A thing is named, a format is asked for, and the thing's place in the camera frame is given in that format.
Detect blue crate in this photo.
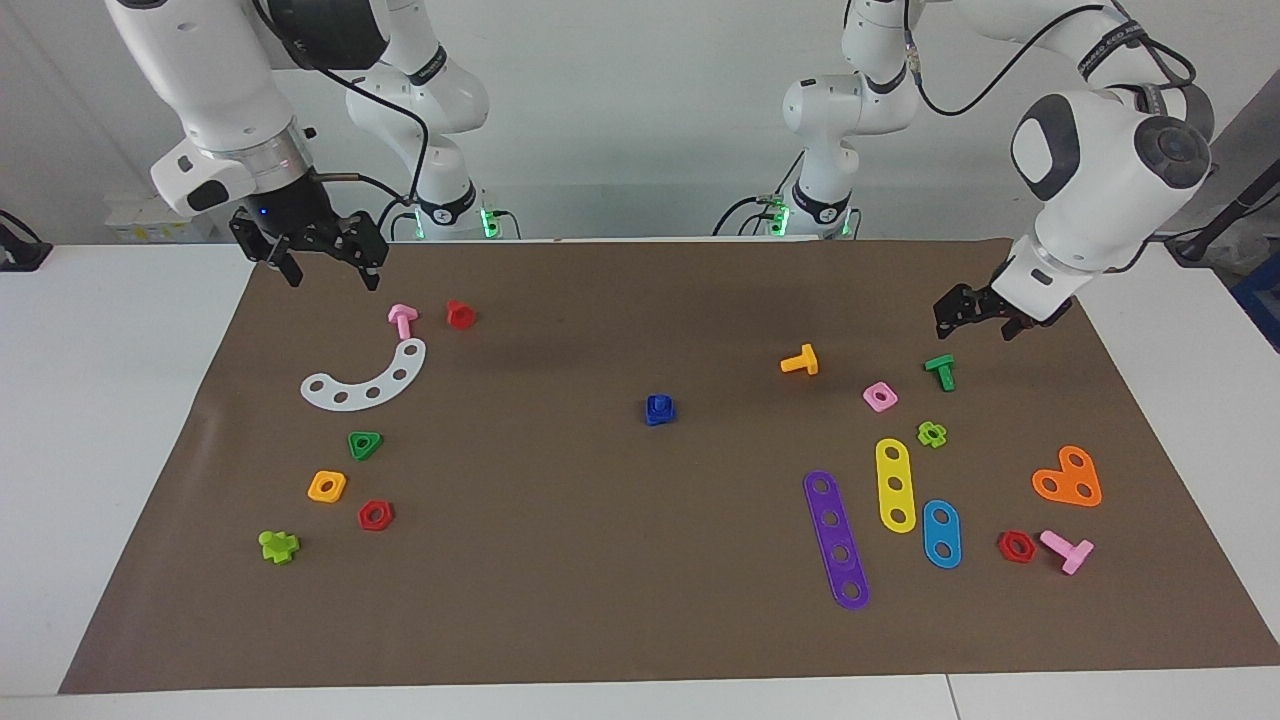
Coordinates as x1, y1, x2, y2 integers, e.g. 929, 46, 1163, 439
1232, 250, 1280, 351

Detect brown table mat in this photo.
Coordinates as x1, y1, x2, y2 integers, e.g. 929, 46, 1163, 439
58, 238, 1280, 695

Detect black base cables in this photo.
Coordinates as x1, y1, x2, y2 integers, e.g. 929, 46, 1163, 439
713, 150, 806, 238
385, 195, 521, 241

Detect black clamp device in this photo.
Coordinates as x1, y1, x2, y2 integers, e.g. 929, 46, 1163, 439
0, 210, 51, 271

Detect purple four-hole bar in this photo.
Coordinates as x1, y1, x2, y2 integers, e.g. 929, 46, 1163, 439
803, 470, 871, 611

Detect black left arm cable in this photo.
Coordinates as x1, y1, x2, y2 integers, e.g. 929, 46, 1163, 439
900, 0, 1201, 116

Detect black pole stand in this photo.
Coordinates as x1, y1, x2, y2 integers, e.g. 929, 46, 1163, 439
1165, 165, 1280, 263

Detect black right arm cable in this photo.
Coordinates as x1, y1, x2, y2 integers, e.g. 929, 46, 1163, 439
255, 0, 433, 239

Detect white box yellow label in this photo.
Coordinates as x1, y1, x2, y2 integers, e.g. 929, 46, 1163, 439
105, 195, 191, 243

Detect white curved perforated plate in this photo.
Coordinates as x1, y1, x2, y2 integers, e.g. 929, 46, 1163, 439
300, 338, 428, 412

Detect blue two-hole bar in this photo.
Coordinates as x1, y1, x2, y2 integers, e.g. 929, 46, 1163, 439
922, 499, 963, 570

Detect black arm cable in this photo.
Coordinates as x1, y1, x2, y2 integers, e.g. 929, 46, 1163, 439
900, 0, 1201, 116
255, 0, 433, 239

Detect orange heart-shaped plate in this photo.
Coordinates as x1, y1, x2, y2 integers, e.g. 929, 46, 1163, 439
1031, 445, 1103, 508

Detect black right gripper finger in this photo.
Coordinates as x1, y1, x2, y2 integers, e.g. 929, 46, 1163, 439
230, 210, 304, 289
338, 210, 389, 292

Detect yellow three-hole bar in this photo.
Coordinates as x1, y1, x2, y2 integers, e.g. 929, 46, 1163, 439
875, 438, 917, 534

